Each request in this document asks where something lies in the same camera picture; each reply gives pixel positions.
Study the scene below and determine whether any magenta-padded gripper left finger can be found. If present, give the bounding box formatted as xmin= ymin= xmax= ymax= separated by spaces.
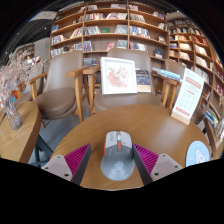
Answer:
xmin=40 ymin=143 xmax=92 ymax=186

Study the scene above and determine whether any wide wooden bookshelf unit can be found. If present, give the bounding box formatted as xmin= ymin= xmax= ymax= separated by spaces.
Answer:
xmin=49 ymin=1 xmax=169 ymax=68

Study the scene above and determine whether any sign card on wooden stand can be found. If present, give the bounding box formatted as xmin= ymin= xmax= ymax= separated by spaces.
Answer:
xmin=170 ymin=67 xmax=205 ymax=126

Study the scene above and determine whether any round light blue mouse pad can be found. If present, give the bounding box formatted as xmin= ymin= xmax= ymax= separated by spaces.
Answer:
xmin=185 ymin=140 xmax=211 ymax=168

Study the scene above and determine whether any white framed flower picture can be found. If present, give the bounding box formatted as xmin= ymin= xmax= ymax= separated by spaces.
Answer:
xmin=99 ymin=56 xmax=138 ymax=96

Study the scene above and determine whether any glass vase with pink flowers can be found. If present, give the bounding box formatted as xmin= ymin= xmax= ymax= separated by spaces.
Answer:
xmin=0 ymin=53 xmax=44 ymax=131

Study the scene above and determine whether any stack of colourful books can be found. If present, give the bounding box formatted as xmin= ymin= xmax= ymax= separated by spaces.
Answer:
xmin=202 ymin=106 xmax=221 ymax=129

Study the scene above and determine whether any stack of blue books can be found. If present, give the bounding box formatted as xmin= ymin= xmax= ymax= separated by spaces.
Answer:
xmin=152 ymin=66 xmax=183 ymax=83

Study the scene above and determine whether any grey computer mouse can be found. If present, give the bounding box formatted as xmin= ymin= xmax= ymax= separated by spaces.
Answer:
xmin=99 ymin=130 xmax=136 ymax=182

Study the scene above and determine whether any round wooden side table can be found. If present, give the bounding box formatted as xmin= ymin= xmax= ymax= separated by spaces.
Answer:
xmin=0 ymin=100 xmax=54 ymax=164
xmin=203 ymin=116 xmax=224 ymax=160

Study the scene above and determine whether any dark cover book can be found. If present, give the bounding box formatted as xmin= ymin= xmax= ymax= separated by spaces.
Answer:
xmin=135 ymin=69 xmax=152 ymax=93

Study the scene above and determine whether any small distant bookshelf unit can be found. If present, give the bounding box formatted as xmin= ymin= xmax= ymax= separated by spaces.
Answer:
xmin=14 ymin=43 xmax=36 ymax=63

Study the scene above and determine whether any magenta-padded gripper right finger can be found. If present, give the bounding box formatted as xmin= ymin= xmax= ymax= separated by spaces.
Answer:
xmin=132 ymin=143 xmax=184 ymax=186

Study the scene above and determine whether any angled wooden bookshelf unit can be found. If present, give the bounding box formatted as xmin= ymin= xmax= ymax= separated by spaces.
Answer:
xmin=166 ymin=19 xmax=224 ymax=111

